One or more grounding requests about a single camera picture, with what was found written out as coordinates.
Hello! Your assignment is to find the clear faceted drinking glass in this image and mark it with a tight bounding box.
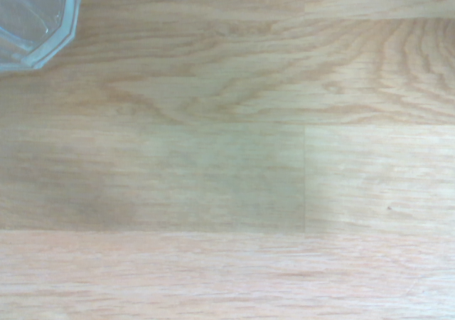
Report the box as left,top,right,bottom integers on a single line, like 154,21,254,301
0,0,83,73

